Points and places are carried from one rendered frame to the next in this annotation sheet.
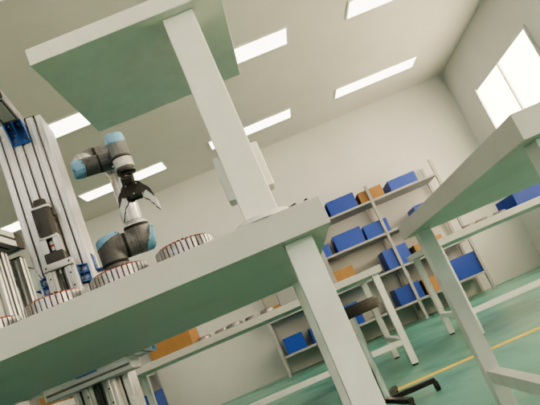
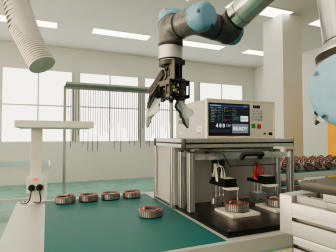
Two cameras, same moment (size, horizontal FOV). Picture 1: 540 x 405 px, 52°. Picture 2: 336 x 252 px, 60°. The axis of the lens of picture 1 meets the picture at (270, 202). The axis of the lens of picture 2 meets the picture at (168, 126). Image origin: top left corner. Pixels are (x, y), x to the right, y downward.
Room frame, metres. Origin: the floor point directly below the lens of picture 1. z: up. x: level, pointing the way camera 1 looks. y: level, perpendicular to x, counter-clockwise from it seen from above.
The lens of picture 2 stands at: (2.78, 0.14, 1.13)
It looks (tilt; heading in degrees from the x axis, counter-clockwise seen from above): 2 degrees up; 160
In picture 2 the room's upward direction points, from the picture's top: straight up
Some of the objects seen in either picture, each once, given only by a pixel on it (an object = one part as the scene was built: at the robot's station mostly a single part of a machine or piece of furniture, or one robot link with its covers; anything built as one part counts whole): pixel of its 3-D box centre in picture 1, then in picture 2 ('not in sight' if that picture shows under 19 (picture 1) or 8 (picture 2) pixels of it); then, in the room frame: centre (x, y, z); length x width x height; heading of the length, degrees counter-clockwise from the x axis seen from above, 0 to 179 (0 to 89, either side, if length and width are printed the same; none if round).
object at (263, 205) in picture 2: not in sight; (277, 206); (1.60, 1.17, 0.78); 0.15 x 0.15 x 0.01; 2
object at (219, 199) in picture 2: not in sight; (219, 200); (1.46, 0.92, 0.80); 0.08 x 0.05 x 0.06; 92
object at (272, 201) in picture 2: not in sight; (277, 201); (1.60, 1.17, 0.80); 0.11 x 0.11 x 0.04
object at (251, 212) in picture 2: not in sight; (236, 211); (1.61, 0.93, 0.78); 0.15 x 0.15 x 0.01; 2
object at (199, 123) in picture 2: not in sight; (222, 120); (1.28, 1.05, 1.22); 0.44 x 0.39 x 0.20; 92
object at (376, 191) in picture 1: (369, 197); not in sight; (7.96, -1.37, 1.87); 0.40 x 0.36 x 0.17; 1
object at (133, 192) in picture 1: (131, 184); (171, 81); (1.98, 0.46, 1.29); 0.09 x 0.08 x 0.12; 11
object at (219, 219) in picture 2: not in sight; (255, 211); (1.59, 1.05, 0.76); 0.64 x 0.47 x 0.02; 92
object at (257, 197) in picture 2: not in sight; (257, 196); (1.46, 1.16, 0.80); 0.08 x 0.05 x 0.06; 92
